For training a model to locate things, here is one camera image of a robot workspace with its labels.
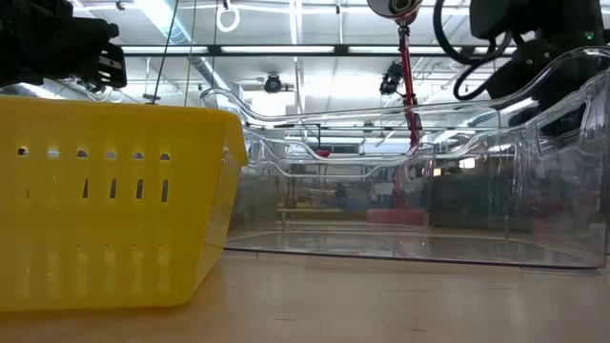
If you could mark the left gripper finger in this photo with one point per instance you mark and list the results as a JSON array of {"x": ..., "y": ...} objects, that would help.
[{"x": 113, "y": 66}]

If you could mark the yellow plastic basket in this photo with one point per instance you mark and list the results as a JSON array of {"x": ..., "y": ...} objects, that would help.
[{"x": 95, "y": 228}]

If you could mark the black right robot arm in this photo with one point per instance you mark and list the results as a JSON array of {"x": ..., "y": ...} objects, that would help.
[{"x": 534, "y": 16}]

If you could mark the black overhead beam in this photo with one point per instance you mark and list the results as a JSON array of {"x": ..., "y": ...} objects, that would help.
[{"x": 214, "y": 49}]

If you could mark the red desk lamp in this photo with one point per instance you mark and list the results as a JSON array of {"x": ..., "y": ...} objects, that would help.
[{"x": 405, "y": 71}]

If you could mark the round black ceiling device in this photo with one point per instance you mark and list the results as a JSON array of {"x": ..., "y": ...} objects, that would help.
[{"x": 273, "y": 84}]

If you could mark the clear plastic bin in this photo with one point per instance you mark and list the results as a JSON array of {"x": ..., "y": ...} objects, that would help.
[{"x": 381, "y": 248}]

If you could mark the black camera on rig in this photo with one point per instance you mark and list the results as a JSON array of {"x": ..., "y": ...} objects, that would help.
[{"x": 391, "y": 78}]

